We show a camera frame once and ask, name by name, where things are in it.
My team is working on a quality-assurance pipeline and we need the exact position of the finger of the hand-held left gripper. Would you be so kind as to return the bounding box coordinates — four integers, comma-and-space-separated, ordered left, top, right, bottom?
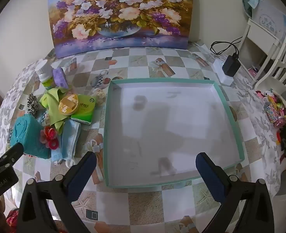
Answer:
0, 142, 24, 175

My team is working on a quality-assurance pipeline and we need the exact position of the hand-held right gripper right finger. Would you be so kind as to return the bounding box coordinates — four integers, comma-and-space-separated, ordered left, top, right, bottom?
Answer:
195, 152, 279, 233

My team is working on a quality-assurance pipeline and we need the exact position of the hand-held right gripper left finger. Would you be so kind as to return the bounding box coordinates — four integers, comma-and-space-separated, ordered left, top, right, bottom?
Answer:
16, 151, 97, 233

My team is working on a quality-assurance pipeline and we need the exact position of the blue face mask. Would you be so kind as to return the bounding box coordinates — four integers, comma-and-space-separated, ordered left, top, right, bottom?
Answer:
51, 120, 81, 168

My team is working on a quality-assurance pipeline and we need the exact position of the red scrunchie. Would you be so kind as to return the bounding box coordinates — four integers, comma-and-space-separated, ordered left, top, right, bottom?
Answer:
40, 126, 60, 150

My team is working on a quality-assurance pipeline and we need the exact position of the leopard print scrunchie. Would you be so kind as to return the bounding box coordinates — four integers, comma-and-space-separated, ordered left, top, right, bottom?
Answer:
27, 93, 40, 116

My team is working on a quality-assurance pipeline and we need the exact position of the teal-rimmed white box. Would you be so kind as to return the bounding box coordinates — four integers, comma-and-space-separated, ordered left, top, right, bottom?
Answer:
102, 78, 245, 188

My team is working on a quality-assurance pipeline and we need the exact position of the green tissue pack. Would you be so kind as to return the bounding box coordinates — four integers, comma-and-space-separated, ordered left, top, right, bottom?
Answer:
70, 95, 99, 125

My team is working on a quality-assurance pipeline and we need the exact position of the green cloth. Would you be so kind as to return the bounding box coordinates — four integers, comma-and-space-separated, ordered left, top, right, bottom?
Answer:
39, 87, 72, 134

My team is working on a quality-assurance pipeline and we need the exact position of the round yellow snack container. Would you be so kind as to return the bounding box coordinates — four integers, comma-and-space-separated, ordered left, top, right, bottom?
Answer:
58, 94, 80, 115

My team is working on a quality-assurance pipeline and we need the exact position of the purple packet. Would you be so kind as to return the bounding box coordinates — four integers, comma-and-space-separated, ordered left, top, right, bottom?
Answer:
53, 68, 69, 89

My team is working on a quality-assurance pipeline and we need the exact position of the teal knitted box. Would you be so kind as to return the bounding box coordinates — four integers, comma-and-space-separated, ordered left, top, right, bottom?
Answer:
10, 114, 50, 159

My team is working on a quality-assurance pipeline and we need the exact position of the blue gingham cloth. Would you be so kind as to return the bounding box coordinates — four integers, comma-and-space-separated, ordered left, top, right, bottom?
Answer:
37, 110, 49, 124

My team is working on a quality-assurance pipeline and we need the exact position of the white bottle with green label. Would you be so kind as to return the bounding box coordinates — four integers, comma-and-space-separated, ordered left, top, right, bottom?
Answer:
35, 59, 55, 90

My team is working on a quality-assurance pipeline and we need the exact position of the colourful striped jar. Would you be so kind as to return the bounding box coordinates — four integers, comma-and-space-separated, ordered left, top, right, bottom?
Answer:
265, 102, 283, 122

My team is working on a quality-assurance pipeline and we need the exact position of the pile of colourful toys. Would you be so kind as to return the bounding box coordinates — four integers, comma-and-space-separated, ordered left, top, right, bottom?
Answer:
256, 90, 286, 151

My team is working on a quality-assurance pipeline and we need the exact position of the white power strip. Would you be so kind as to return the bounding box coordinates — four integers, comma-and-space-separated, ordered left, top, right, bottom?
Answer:
213, 59, 234, 86

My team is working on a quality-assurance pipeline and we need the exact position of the black power adapter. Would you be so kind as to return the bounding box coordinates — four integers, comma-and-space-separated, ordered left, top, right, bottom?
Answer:
223, 53, 241, 77

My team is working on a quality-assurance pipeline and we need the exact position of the checkered tablecloth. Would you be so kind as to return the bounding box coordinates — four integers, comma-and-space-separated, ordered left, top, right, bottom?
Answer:
12, 41, 252, 233

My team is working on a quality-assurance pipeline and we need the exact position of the white chair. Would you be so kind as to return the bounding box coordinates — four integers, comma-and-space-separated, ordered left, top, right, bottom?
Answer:
254, 29, 286, 90

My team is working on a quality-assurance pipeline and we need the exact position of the white desk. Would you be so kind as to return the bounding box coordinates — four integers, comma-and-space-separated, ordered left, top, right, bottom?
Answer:
237, 0, 286, 83

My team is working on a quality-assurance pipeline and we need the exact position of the flower painting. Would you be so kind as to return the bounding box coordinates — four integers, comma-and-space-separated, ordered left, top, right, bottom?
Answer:
47, 0, 197, 59

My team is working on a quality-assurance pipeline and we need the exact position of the teal cloth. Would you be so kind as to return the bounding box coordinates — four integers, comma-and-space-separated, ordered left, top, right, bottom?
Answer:
242, 0, 263, 15

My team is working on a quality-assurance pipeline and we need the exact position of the black cable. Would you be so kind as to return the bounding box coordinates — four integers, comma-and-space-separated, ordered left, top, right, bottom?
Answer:
210, 37, 243, 59

